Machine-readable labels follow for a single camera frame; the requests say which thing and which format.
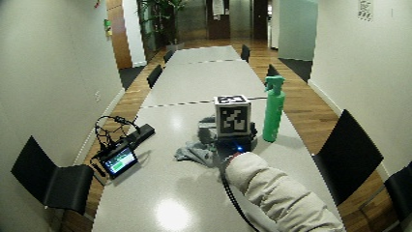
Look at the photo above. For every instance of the grey cloth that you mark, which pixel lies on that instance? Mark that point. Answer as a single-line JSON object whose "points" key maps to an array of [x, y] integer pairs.
{"points": [[198, 153]]}

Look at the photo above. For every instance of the white cube with black markers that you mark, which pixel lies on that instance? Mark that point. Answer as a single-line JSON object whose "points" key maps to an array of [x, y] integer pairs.
{"points": [[233, 116]]}

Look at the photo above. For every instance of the black power box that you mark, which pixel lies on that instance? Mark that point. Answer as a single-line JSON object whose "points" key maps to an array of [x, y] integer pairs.
{"points": [[141, 133]]}

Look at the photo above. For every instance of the green spray bottle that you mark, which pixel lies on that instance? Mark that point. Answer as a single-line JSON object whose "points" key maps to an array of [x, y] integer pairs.
{"points": [[274, 111]]}

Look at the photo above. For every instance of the black chair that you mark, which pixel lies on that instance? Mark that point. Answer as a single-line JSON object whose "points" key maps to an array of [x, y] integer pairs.
{"points": [[273, 71], [155, 75], [57, 183], [169, 56], [350, 158], [245, 52], [402, 193]]}

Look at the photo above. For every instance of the small black monitor with screen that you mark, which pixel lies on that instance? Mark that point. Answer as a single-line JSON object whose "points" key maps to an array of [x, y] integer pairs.
{"points": [[119, 162]]}

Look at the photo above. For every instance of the grey planter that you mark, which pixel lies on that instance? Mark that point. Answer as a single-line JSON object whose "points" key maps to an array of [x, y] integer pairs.
{"points": [[177, 46]]}

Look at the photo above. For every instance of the green potted plant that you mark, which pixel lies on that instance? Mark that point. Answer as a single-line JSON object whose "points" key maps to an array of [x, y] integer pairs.
{"points": [[163, 17]]}

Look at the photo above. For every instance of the white poster with black print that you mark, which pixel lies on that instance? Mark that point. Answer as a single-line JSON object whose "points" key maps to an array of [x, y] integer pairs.
{"points": [[366, 9]]}

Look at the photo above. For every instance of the white wall socket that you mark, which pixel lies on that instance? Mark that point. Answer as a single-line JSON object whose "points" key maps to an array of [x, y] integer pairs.
{"points": [[98, 96]]}

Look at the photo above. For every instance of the green wall sign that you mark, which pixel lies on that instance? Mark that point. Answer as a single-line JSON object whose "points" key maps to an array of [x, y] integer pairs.
{"points": [[107, 27]]}

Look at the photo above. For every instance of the red wall fixture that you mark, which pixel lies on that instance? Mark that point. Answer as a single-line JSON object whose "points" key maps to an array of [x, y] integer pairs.
{"points": [[98, 3]]}

